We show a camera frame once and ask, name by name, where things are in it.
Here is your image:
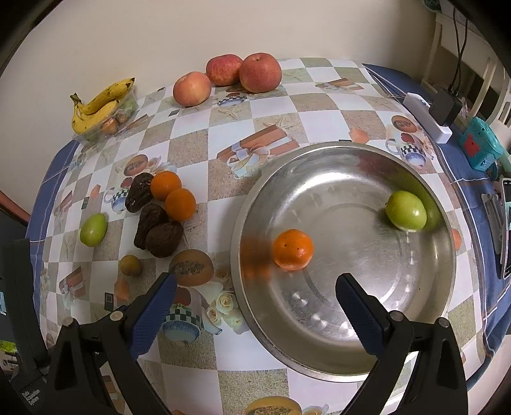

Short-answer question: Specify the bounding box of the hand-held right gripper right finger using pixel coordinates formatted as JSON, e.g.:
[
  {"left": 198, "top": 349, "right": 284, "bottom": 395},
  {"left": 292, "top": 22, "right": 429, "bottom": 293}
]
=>
[{"left": 335, "top": 272, "right": 469, "bottom": 415}]

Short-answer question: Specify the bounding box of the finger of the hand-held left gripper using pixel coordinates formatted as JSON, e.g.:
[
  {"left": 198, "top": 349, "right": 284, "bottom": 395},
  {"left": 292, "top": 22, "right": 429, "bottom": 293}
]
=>
[{"left": 13, "top": 238, "right": 51, "bottom": 368}]

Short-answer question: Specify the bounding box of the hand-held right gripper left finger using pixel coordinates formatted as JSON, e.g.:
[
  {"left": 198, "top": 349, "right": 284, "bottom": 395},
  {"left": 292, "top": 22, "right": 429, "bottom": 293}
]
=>
[{"left": 47, "top": 272, "right": 178, "bottom": 415}]

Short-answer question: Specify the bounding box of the large steel bowl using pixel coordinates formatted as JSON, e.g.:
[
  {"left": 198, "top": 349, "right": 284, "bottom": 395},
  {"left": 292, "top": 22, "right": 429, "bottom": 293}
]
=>
[{"left": 230, "top": 141, "right": 457, "bottom": 384}]

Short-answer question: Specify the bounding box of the small brown round fruit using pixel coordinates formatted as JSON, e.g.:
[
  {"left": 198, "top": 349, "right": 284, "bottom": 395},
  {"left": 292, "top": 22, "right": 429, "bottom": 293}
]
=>
[{"left": 119, "top": 254, "right": 143, "bottom": 277}]

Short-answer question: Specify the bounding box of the orange tangerine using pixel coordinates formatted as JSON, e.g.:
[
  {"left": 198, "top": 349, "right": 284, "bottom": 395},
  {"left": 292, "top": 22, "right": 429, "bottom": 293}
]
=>
[
  {"left": 272, "top": 229, "right": 314, "bottom": 272},
  {"left": 164, "top": 188, "right": 197, "bottom": 222},
  {"left": 150, "top": 171, "right": 183, "bottom": 202}
]

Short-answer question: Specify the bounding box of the green jujube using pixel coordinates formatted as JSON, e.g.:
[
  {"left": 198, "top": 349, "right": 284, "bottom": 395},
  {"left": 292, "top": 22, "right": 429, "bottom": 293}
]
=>
[
  {"left": 79, "top": 213, "right": 108, "bottom": 247},
  {"left": 385, "top": 190, "right": 428, "bottom": 232}
]

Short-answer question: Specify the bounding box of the elongated wrinkled dark passion fruit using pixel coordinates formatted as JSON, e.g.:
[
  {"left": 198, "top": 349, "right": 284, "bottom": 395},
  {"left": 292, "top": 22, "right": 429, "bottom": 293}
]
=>
[{"left": 125, "top": 172, "right": 155, "bottom": 213}]

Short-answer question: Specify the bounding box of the dark monitor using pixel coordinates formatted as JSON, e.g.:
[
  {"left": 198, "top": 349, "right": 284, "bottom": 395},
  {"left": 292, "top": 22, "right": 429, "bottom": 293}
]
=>
[{"left": 0, "top": 211, "right": 28, "bottom": 248}]

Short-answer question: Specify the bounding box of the grey phone stand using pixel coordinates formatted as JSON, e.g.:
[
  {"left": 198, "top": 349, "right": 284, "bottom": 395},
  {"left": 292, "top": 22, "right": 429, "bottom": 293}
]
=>
[{"left": 481, "top": 192, "right": 506, "bottom": 256}]

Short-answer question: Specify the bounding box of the smartphone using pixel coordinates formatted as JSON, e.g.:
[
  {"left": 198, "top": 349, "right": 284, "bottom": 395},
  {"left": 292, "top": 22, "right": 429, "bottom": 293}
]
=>
[{"left": 499, "top": 177, "right": 511, "bottom": 280}]

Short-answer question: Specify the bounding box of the yellow banana bunch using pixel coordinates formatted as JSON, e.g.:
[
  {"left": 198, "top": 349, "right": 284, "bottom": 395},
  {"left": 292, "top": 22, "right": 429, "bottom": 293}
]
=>
[{"left": 71, "top": 78, "right": 135, "bottom": 134}]

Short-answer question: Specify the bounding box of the clear plastic fruit container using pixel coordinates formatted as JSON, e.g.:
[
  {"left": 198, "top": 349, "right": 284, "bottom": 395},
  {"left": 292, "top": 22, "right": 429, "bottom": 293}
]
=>
[{"left": 76, "top": 94, "right": 138, "bottom": 143}]

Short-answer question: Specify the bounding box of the teal toy box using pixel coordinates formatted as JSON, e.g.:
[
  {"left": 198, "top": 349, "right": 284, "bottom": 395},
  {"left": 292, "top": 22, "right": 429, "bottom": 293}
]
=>
[{"left": 458, "top": 117, "right": 500, "bottom": 170}]

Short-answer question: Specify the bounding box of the checkered printed tablecloth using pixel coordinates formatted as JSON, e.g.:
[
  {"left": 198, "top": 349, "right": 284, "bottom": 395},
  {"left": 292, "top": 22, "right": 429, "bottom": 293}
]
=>
[{"left": 26, "top": 58, "right": 511, "bottom": 415}]

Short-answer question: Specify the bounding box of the white power strip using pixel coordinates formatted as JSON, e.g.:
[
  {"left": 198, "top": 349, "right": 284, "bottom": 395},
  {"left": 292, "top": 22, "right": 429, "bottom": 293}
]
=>
[{"left": 402, "top": 93, "right": 454, "bottom": 143}]

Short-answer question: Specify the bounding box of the black power adapter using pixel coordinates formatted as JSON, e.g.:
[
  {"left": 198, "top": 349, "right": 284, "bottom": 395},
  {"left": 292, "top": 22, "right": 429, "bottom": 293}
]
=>
[{"left": 429, "top": 88, "right": 464, "bottom": 127}]

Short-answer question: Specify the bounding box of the pale red apple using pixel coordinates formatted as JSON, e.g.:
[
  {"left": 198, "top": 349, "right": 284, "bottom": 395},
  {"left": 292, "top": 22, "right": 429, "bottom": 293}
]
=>
[{"left": 173, "top": 71, "right": 212, "bottom": 107}]

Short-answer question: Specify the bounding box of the large red apple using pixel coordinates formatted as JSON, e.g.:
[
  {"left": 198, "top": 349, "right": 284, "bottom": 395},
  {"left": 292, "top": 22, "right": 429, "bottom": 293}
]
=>
[{"left": 239, "top": 53, "right": 283, "bottom": 94}]

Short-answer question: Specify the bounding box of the white chair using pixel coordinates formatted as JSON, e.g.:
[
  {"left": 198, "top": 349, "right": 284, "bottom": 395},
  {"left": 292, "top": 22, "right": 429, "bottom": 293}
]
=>
[{"left": 419, "top": 18, "right": 511, "bottom": 128}]

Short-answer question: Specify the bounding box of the brown wooden frame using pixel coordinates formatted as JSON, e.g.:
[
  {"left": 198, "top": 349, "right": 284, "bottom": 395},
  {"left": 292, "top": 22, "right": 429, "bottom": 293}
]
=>
[{"left": 0, "top": 191, "right": 32, "bottom": 224}]

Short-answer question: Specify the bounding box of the black cable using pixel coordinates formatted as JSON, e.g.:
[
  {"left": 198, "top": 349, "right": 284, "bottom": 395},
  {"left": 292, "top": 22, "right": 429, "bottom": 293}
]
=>
[
  {"left": 450, "top": 0, "right": 469, "bottom": 94},
  {"left": 448, "top": 0, "right": 461, "bottom": 93}
]

